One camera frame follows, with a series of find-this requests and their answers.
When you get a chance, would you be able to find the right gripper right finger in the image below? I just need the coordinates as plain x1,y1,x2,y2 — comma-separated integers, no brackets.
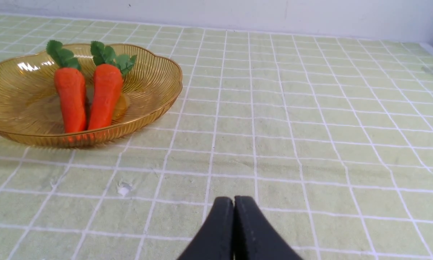
233,196,302,260

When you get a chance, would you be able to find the green checkered tablecloth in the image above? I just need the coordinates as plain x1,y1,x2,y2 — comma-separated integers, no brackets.
0,14,433,260

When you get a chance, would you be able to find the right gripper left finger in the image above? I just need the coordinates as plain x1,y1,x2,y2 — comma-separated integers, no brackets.
178,196,234,260

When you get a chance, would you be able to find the amber ribbed plastic plate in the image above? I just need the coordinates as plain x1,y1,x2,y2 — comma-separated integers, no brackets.
0,43,183,148

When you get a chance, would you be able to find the orange carrot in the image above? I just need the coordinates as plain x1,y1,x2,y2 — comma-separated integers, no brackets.
87,41,137,130
46,40,87,133

